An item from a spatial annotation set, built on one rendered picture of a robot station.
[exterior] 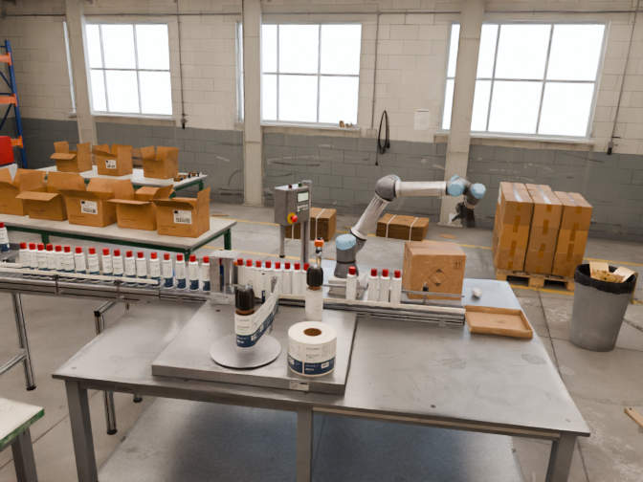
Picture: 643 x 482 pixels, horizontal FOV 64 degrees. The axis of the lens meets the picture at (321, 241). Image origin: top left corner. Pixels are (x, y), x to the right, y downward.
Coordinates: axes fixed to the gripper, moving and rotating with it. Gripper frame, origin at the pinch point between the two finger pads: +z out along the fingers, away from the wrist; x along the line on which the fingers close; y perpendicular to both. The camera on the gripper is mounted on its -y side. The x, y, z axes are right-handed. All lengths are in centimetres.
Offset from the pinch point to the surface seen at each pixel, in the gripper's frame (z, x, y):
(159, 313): 5, 174, -30
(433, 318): -8, 34, -57
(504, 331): -19, 5, -72
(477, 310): 1, 5, -53
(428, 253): -8.8, 27.7, -20.4
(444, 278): 0.3, 18.9, -32.5
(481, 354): -29, 25, -84
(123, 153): 286, 263, 304
